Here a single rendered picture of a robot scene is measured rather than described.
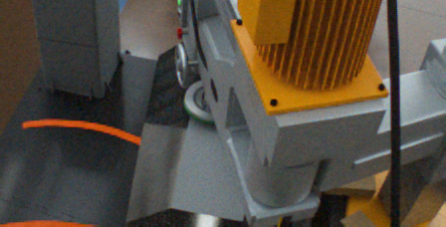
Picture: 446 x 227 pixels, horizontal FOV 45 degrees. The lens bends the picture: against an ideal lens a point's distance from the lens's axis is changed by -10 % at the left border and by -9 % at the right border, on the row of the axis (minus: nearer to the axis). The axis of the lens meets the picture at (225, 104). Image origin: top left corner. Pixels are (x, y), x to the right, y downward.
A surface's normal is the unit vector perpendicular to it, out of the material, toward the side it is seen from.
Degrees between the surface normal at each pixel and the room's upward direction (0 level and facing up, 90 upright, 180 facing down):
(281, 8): 90
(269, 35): 90
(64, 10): 90
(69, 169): 0
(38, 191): 0
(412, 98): 0
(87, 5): 90
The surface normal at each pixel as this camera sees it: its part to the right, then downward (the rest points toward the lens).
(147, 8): 0.08, -0.68
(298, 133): 0.25, 0.73
